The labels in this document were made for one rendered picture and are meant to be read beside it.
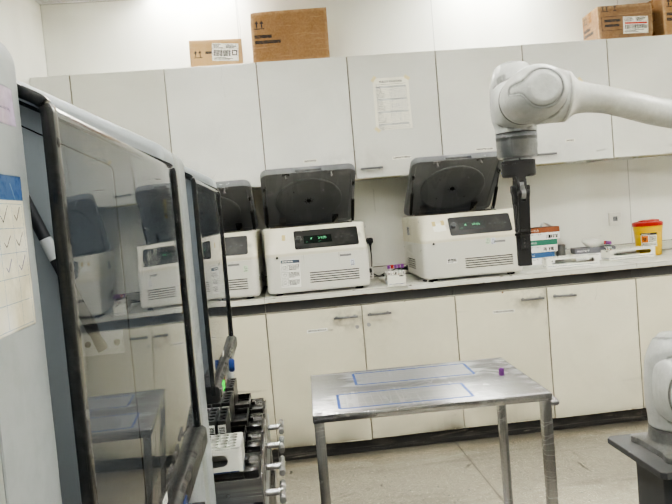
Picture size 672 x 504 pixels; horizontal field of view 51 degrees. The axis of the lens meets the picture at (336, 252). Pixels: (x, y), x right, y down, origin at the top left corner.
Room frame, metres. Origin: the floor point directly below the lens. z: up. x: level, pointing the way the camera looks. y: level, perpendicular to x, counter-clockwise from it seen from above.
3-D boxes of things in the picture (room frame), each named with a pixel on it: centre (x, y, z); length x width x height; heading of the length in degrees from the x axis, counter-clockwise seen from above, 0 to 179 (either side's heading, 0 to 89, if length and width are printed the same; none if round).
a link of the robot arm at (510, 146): (1.57, -0.42, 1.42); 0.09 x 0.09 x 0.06
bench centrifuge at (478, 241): (4.11, -0.72, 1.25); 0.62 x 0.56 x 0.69; 4
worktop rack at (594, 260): (3.98, -1.33, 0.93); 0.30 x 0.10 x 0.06; 87
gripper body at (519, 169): (1.57, -0.42, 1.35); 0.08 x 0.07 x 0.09; 172
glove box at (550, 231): (4.30, -1.25, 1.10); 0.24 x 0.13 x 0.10; 93
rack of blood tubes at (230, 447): (1.41, 0.37, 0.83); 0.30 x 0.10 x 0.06; 95
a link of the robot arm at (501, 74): (1.56, -0.42, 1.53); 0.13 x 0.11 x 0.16; 179
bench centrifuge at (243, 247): (3.99, 0.71, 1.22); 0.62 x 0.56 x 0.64; 3
